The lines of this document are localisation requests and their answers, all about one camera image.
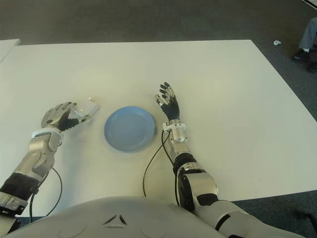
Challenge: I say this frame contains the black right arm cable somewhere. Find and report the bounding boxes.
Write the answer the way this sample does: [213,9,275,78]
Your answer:
[142,128,180,206]

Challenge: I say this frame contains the white charger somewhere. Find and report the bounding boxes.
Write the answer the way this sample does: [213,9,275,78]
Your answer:
[73,96,100,119]

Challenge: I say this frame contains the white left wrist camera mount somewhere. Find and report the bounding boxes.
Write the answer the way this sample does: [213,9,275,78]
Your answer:
[32,127,65,139]

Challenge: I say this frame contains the blue plate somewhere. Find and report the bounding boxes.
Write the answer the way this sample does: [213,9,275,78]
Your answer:
[103,106,157,152]

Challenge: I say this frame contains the dark shoe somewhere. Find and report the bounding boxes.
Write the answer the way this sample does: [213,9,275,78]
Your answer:
[294,48,313,61]

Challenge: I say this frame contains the silver robot torso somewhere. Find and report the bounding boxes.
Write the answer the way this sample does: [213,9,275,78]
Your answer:
[4,195,245,238]

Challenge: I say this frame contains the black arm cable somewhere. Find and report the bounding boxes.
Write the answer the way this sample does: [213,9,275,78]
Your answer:
[142,128,180,206]
[28,167,63,223]

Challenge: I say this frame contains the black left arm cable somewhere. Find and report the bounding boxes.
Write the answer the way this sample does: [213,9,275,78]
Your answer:
[28,167,63,223]

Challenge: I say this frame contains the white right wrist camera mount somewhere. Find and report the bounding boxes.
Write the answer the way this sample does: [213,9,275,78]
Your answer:
[162,122,187,131]

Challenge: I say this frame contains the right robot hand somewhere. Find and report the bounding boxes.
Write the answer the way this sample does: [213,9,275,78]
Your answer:
[154,80,181,122]

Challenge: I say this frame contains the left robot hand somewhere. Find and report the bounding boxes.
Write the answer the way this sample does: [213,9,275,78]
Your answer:
[40,101,91,131]

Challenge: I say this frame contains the person's trouser leg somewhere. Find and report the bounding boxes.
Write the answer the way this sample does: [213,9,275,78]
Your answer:
[298,17,317,50]

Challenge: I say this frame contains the white side table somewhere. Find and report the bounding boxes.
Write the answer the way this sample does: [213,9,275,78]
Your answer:
[0,38,20,64]

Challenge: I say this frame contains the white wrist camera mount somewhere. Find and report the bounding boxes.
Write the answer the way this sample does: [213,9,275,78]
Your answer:
[32,127,65,139]
[162,122,187,131]

